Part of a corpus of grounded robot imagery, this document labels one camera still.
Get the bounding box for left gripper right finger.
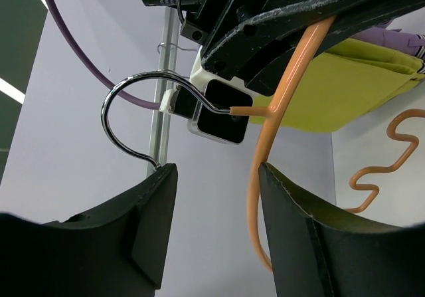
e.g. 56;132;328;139
258;163;424;296

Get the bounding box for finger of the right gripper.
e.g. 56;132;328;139
244;11;397;96
201;0;424;81

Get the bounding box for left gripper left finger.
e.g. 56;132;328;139
1;163;178;296

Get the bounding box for orange hanger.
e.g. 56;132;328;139
100;15;425;273

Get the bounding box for yellow trousers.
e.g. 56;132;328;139
248;37;425;134

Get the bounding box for purple trousers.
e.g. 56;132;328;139
351;27;424;60

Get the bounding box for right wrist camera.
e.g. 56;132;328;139
159;49;258;144

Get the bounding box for aluminium hanging rail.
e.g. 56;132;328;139
149;7;179;164

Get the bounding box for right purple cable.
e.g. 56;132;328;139
36;0;167;112

